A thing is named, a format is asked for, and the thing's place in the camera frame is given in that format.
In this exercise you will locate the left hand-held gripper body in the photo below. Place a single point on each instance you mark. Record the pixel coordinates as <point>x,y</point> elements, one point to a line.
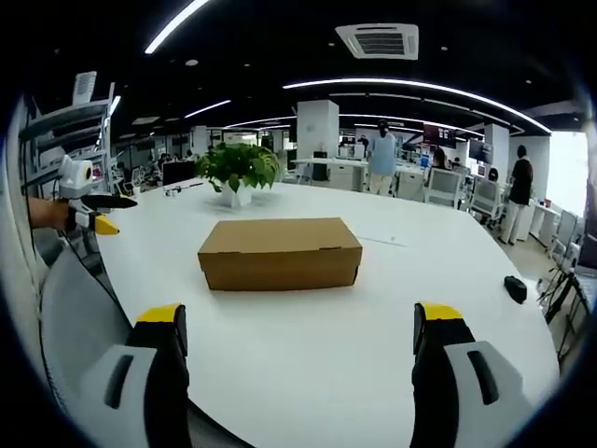
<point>74,179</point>

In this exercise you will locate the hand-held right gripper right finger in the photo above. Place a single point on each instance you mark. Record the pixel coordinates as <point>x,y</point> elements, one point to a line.
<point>448,373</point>

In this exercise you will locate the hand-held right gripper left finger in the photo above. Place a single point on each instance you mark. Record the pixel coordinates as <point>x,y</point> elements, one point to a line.
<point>158,373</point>

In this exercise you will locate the brown cardboard shoe box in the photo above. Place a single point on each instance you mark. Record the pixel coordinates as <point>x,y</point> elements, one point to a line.
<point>280,254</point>

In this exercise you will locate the metal storage shelf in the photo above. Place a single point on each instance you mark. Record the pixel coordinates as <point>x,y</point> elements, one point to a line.
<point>70,135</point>

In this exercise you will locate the black monitor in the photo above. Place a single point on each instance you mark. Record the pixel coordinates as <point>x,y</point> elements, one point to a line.
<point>178,173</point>

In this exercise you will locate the small tool on table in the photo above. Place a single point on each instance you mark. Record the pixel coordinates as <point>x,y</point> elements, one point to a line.
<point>183,188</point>

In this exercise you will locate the small black object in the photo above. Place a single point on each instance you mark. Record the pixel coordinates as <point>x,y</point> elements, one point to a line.
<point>516,288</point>

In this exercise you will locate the white plant pot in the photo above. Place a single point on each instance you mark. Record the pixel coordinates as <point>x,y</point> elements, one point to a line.
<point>235,193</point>

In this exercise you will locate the green potted plant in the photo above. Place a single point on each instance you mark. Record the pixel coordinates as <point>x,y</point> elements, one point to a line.
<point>238,168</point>

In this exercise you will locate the white paper sheet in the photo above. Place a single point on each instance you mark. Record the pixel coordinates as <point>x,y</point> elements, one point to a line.
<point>384,233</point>

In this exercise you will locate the white office chair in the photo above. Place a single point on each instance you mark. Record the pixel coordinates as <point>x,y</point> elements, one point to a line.
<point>487,198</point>
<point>443,186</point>

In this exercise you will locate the ceiling air conditioner vent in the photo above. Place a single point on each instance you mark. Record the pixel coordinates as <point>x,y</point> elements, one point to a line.
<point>377,42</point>

